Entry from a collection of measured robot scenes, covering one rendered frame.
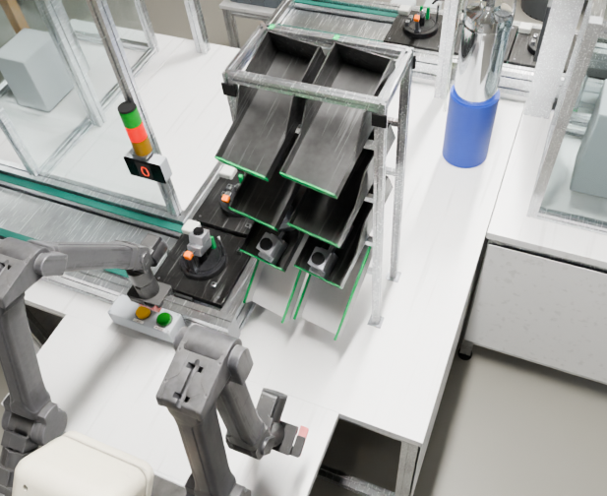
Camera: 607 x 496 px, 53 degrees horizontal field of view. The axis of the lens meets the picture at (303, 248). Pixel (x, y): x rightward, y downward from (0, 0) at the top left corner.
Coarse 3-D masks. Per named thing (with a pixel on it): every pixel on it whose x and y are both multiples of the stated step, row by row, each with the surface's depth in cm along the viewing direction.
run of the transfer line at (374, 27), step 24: (288, 0) 268; (312, 0) 269; (336, 0) 265; (360, 0) 263; (288, 24) 264; (312, 24) 263; (336, 24) 261; (360, 24) 260; (384, 24) 258; (432, 72) 239; (504, 72) 226; (528, 72) 224
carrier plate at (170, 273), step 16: (224, 240) 185; (240, 240) 185; (176, 256) 183; (240, 256) 181; (160, 272) 180; (176, 272) 180; (224, 272) 178; (240, 272) 178; (176, 288) 176; (192, 288) 175; (208, 288) 175; (224, 288) 174
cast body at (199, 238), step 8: (192, 232) 172; (200, 232) 171; (208, 232) 173; (192, 240) 173; (200, 240) 171; (208, 240) 175; (192, 248) 173; (200, 248) 172; (208, 248) 176; (200, 256) 173
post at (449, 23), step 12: (456, 0) 202; (444, 12) 206; (456, 12) 205; (444, 24) 210; (444, 36) 214; (444, 48) 217; (444, 60) 222; (444, 72) 225; (444, 84) 229; (444, 96) 233
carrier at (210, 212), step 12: (228, 168) 202; (228, 180) 201; (240, 180) 193; (216, 192) 198; (204, 204) 195; (216, 204) 195; (204, 216) 192; (216, 216) 192; (228, 216) 191; (240, 216) 190; (216, 228) 190; (228, 228) 188; (240, 228) 188
